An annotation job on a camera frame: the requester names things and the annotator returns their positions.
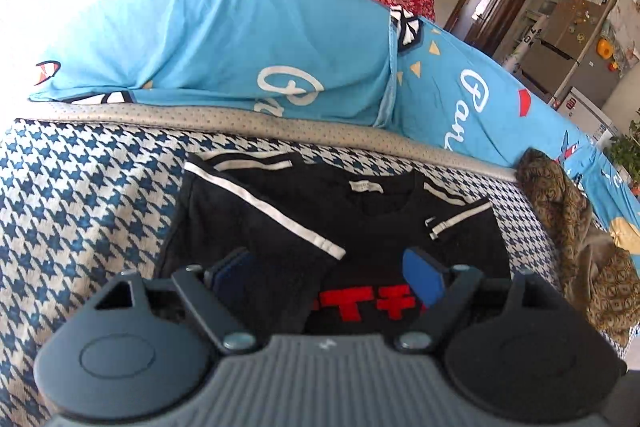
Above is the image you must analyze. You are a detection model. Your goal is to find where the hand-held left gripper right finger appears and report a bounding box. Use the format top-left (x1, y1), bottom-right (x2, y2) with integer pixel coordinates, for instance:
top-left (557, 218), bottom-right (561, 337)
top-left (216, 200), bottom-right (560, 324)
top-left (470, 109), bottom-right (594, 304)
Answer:
top-left (394, 247), bottom-right (564, 353)

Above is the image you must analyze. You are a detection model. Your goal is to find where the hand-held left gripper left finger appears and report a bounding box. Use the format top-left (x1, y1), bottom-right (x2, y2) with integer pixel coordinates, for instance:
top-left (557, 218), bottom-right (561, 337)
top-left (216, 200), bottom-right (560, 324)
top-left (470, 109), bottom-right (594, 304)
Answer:
top-left (94, 248), bottom-right (259, 354)

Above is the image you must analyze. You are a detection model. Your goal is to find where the black t-shirt with red print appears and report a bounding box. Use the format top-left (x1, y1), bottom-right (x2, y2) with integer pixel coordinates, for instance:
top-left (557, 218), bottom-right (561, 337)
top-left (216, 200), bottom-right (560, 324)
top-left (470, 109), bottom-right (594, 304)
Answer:
top-left (155, 151), bottom-right (512, 339)

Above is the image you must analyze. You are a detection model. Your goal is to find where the brown patterned cloth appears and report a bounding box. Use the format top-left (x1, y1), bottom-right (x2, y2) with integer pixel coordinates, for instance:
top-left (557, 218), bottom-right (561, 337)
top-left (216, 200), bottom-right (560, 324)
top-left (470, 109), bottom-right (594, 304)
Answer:
top-left (514, 147), bottom-right (640, 349)

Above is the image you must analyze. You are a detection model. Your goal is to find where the houndstooth mat with beige border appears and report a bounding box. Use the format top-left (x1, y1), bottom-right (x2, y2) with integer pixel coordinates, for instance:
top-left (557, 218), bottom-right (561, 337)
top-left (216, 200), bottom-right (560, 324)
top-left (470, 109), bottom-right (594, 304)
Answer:
top-left (0, 99), bottom-right (627, 427)

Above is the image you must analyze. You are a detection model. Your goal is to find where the white small appliance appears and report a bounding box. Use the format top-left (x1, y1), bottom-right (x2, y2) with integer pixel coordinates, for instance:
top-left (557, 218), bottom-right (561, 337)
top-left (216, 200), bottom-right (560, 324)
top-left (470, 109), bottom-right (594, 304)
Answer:
top-left (551, 86), bottom-right (614, 144)

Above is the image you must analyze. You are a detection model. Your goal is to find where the steel refrigerator with magnets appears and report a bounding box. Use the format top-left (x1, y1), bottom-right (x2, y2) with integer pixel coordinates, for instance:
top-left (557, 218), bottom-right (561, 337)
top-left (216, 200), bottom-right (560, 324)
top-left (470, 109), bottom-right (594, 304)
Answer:
top-left (519, 0), bottom-right (624, 108)

